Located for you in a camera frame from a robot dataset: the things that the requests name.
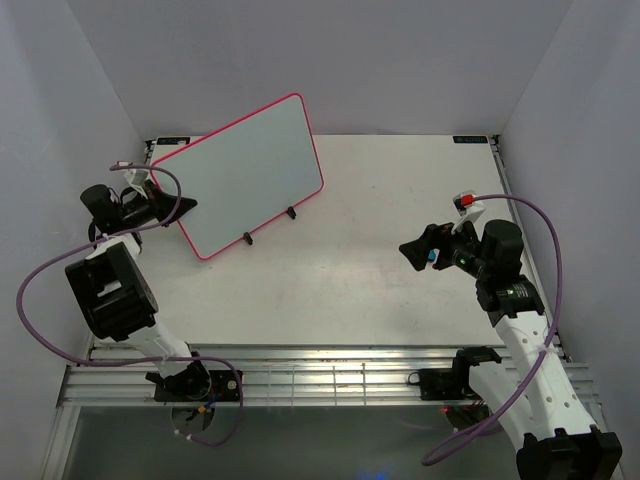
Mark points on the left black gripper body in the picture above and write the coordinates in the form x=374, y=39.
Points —
x=141, y=210

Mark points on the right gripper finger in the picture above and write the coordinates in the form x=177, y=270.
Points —
x=416, y=251
x=442, y=262

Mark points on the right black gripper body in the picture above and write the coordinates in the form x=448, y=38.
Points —
x=466, y=254

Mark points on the pink framed whiteboard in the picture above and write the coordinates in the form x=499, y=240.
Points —
x=243, y=175

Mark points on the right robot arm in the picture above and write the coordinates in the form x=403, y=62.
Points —
x=554, y=435

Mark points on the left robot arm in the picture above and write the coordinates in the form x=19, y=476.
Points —
x=113, y=296

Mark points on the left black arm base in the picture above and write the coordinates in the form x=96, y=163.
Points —
x=223, y=388

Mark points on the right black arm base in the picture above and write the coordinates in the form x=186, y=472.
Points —
x=441, y=384

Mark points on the left blue corner label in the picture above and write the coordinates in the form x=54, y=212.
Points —
x=173, y=141

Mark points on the blue corner label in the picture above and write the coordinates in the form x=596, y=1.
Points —
x=173, y=141
x=470, y=139

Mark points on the right blue corner label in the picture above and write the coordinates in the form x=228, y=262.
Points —
x=470, y=139

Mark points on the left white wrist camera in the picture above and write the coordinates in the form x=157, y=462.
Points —
x=135, y=175

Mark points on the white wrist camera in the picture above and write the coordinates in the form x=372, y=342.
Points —
x=469, y=209
x=135, y=175

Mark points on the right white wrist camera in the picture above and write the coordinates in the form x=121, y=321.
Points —
x=469, y=209

